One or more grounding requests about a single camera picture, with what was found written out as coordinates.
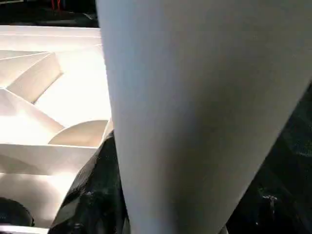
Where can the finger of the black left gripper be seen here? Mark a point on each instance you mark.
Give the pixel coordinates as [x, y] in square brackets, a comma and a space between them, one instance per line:
[14, 213]

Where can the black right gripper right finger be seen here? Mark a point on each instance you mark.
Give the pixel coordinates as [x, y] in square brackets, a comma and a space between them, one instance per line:
[273, 195]

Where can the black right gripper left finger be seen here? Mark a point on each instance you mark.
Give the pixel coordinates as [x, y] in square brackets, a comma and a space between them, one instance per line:
[95, 195]

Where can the white plastic table top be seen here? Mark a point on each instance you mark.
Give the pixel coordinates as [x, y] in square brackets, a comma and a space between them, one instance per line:
[48, 97]

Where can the white plastic table leg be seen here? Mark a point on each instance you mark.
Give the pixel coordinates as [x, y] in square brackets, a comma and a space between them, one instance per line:
[195, 107]

